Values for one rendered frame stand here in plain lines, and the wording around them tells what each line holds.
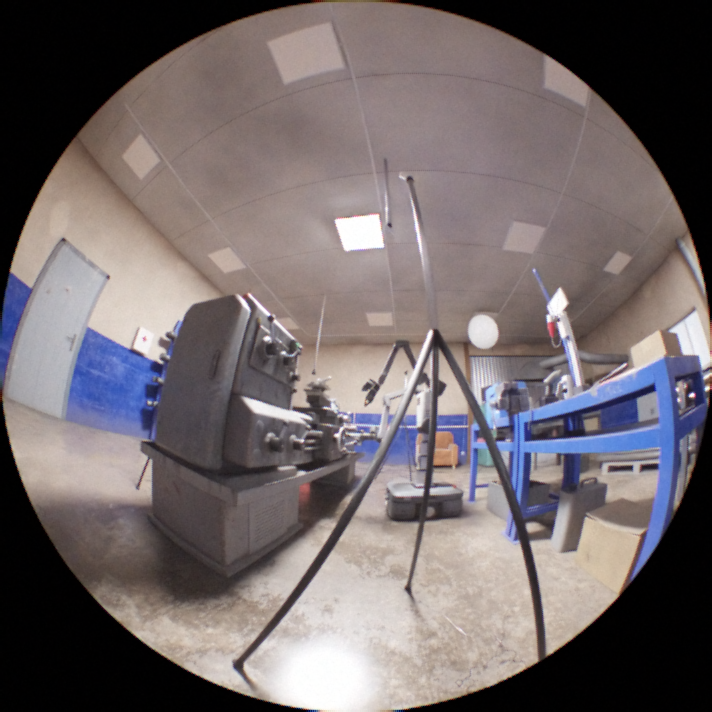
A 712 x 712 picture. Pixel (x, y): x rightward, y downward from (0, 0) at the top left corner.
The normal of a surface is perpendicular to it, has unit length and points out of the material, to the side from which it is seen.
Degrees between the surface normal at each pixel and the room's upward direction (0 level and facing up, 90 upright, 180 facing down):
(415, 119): 180
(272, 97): 180
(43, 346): 90
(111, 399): 90
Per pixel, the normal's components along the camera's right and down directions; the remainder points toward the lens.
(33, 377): 0.98, 0.00
